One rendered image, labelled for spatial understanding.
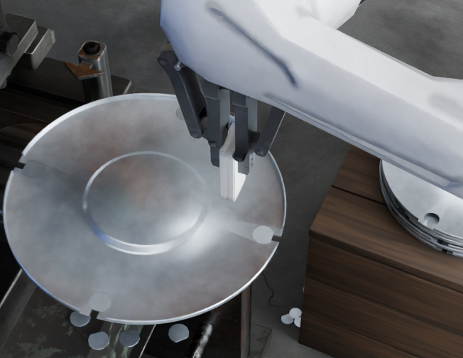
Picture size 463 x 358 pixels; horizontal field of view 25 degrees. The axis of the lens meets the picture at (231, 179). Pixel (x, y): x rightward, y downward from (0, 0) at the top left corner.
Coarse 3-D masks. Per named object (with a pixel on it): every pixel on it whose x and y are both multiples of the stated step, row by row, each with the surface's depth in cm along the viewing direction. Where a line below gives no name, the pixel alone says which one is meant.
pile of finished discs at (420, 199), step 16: (384, 176) 158; (400, 176) 158; (384, 192) 159; (400, 192) 156; (416, 192) 156; (432, 192) 156; (448, 192) 156; (400, 208) 156; (416, 208) 154; (432, 208) 154; (448, 208) 154; (416, 224) 154; (432, 224) 153; (448, 224) 153; (432, 240) 154; (448, 240) 152
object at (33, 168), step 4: (28, 164) 109; (32, 164) 109; (36, 164) 109; (40, 164) 109; (24, 168) 109; (28, 168) 109; (32, 168) 109; (36, 168) 109; (40, 168) 109; (24, 172) 108; (28, 172) 108; (32, 172) 108; (36, 172) 108; (40, 172) 108; (28, 176) 108; (32, 176) 108
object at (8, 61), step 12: (0, 0) 97; (0, 12) 98; (0, 24) 98; (0, 36) 99; (12, 36) 99; (0, 48) 99; (12, 48) 99; (0, 60) 100; (12, 60) 103; (0, 72) 101
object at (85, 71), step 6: (66, 66) 119; (72, 66) 118; (78, 66) 118; (84, 66) 118; (90, 66) 118; (72, 72) 118; (78, 72) 117; (84, 72) 117; (90, 72) 117; (96, 72) 117; (102, 72) 117; (78, 78) 117; (84, 78) 117
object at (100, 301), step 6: (96, 294) 100; (102, 294) 100; (90, 300) 99; (96, 300) 99; (102, 300) 99; (108, 300) 99; (90, 306) 99; (96, 306) 99; (102, 306) 99; (108, 306) 99
